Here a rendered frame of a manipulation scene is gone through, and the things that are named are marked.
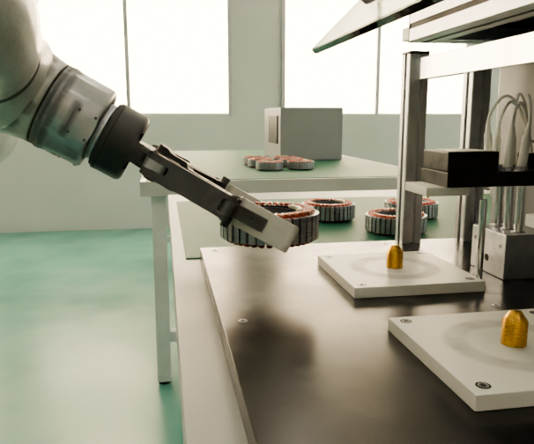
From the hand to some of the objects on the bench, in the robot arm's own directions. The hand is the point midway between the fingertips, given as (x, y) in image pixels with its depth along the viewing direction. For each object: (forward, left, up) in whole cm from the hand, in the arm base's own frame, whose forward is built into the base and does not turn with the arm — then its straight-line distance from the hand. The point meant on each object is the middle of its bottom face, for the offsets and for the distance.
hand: (267, 222), depth 65 cm
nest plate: (+15, +4, -6) cm, 17 cm away
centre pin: (+20, -20, -7) cm, 29 cm away
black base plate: (+20, -8, -9) cm, 23 cm away
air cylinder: (+30, +7, -6) cm, 31 cm away
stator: (+11, +56, -4) cm, 57 cm away
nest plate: (+20, -20, -8) cm, 30 cm away
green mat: (+27, +60, -4) cm, 66 cm away
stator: (+29, +58, -4) cm, 65 cm away
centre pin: (+15, +4, -5) cm, 17 cm away
